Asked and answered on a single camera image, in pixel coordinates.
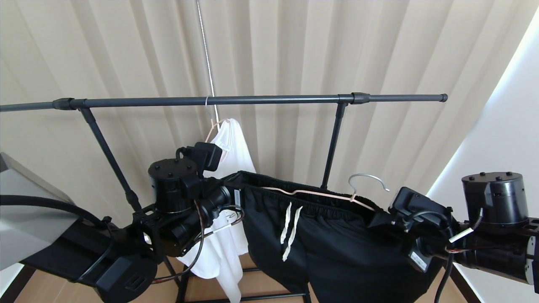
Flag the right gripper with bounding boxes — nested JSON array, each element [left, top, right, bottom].
[[406, 237, 459, 274]]

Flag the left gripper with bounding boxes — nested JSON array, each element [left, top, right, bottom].
[[201, 186, 244, 230]]

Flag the white shirt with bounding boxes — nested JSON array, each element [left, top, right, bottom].
[[177, 119, 256, 303]]

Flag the pink clothes hanger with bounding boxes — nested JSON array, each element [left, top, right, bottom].
[[205, 96, 230, 144], [261, 173, 390, 212]]

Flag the black shorts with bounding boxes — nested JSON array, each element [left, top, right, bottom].
[[223, 170, 443, 303]]

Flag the black clothes rack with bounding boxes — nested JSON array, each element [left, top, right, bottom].
[[0, 93, 448, 303]]

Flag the beige curtain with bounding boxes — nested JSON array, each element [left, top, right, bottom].
[[0, 0, 539, 236]]

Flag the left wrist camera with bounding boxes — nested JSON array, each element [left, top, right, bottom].
[[176, 142, 223, 174]]

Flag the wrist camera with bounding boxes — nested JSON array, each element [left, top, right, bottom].
[[388, 186, 454, 238], [176, 142, 223, 174]]

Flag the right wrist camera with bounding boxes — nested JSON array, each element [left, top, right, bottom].
[[388, 186, 454, 238]]

